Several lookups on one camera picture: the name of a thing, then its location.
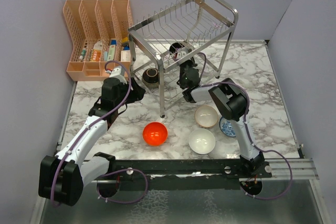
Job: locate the peach plastic file organizer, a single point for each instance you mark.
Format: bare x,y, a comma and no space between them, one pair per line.
89,21

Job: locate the beige speckled bowl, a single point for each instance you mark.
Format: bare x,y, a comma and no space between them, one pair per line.
206,116

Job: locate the blue and white bowl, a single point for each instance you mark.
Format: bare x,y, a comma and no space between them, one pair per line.
226,127

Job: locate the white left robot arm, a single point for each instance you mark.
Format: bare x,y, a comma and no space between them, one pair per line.
84,140

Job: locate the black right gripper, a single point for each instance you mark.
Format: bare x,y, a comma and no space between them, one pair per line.
191,61

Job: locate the cream bottle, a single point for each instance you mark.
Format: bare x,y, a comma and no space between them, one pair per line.
126,54

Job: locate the orange white packet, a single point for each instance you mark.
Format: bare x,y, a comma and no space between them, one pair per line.
96,51

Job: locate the dark patterned cream-inside bowl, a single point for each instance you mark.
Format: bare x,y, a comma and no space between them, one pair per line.
150,78

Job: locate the white blue tube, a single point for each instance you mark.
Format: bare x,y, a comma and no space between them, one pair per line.
112,50

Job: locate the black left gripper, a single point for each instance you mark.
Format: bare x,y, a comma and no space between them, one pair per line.
135,93

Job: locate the red bowl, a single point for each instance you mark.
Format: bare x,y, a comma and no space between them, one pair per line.
155,133

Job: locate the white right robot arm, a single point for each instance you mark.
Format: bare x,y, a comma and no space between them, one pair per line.
232,101

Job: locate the small green white tube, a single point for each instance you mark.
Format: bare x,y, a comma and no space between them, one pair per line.
83,53

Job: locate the black aluminium frame rail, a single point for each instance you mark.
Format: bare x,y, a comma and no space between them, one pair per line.
200,173

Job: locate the steel wire dish rack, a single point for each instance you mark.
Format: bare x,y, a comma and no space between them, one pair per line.
206,27

